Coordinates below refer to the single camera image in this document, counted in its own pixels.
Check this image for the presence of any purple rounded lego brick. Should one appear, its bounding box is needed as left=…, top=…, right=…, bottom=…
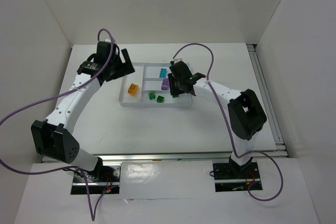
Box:
left=161, top=78, right=170, bottom=91

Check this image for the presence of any teal lego brick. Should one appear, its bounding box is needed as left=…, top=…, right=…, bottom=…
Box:
left=159, top=68, right=167, bottom=79

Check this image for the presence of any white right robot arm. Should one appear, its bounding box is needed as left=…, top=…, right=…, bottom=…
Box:
left=168, top=61, right=267, bottom=176

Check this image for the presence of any aluminium front rail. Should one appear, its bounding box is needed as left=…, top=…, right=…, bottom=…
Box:
left=96, top=152, right=231, bottom=163

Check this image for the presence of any aluminium rail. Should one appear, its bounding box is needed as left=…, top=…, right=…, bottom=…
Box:
left=246, top=44, right=288, bottom=157
left=96, top=152, right=231, bottom=163

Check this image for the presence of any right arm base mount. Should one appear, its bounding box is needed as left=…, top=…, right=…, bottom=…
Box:
left=209, top=162, right=263, bottom=193

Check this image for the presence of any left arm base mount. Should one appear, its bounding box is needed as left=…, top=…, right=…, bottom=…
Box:
left=64, top=155, right=121, bottom=195

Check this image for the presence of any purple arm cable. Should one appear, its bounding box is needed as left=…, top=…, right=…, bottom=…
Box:
left=0, top=28, right=119, bottom=221
left=172, top=42, right=284, bottom=201

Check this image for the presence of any aluminium right side rail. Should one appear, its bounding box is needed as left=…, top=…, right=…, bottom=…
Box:
left=246, top=44, right=288, bottom=157

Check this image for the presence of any white plastic divided tray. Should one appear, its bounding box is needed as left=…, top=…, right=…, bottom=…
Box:
left=119, top=62, right=193, bottom=108

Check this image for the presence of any yellow lego brick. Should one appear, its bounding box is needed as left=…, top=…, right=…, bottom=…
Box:
left=128, top=83, right=139, bottom=95

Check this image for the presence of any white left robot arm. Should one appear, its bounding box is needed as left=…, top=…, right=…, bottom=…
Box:
left=31, top=41, right=135, bottom=177

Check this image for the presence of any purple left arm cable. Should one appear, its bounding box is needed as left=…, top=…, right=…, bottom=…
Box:
left=0, top=28, right=119, bottom=221

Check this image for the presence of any small green lego brick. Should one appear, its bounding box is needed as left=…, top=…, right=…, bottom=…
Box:
left=148, top=92, right=155, bottom=100

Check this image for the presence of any green lego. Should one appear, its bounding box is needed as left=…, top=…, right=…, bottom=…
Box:
left=156, top=95, right=165, bottom=103

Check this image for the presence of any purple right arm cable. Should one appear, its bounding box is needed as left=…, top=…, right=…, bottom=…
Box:
left=172, top=42, right=284, bottom=201

